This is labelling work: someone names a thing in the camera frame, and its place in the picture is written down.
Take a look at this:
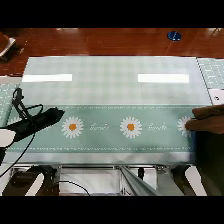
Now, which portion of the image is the blue round disc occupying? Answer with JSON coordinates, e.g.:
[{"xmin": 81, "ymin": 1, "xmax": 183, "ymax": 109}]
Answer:
[{"xmin": 166, "ymin": 30, "xmax": 182, "ymax": 42}]

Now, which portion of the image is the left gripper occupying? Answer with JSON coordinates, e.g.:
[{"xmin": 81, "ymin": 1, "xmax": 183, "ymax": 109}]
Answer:
[{"xmin": 32, "ymin": 107, "xmax": 66, "ymax": 130}]

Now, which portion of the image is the black cable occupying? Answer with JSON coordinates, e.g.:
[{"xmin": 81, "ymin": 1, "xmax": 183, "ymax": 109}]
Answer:
[
  {"xmin": 0, "ymin": 103, "xmax": 45, "ymax": 178},
  {"xmin": 53, "ymin": 179, "xmax": 91, "ymax": 197}
]

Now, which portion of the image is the silver frame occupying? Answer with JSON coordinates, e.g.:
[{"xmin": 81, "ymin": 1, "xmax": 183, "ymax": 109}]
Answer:
[{"xmin": 0, "ymin": 161, "xmax": 201, "ymax": 197}]

